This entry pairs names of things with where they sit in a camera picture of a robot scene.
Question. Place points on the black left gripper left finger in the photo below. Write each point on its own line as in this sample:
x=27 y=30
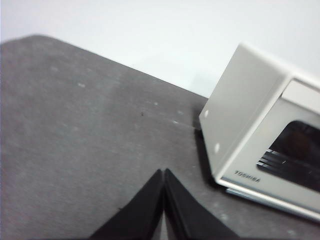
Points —
x=140 y=215

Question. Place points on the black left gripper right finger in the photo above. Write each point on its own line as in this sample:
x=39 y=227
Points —
x=190 y=217

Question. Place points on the cream white toaster oven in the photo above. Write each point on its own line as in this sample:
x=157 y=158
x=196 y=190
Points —
x=237 y=105

